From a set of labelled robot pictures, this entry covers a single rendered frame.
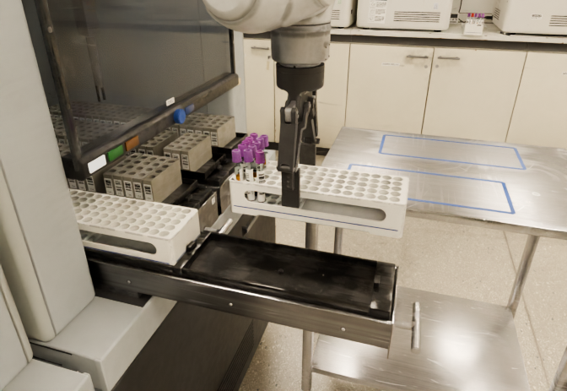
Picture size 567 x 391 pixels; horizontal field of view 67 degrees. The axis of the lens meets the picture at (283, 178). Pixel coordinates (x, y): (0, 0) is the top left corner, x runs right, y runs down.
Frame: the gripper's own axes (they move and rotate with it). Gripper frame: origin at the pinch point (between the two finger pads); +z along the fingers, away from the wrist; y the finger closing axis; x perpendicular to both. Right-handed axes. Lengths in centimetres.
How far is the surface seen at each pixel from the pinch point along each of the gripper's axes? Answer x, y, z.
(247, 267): 5.6, -11.9, 11.2
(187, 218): 17.1, -9.8, 4.9
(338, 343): -5, 25, 64
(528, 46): -76, 223, 10
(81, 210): 36.7, -12.8, 5.0
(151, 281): 20.1, -18.3, 12.6
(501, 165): -39, 41, 10
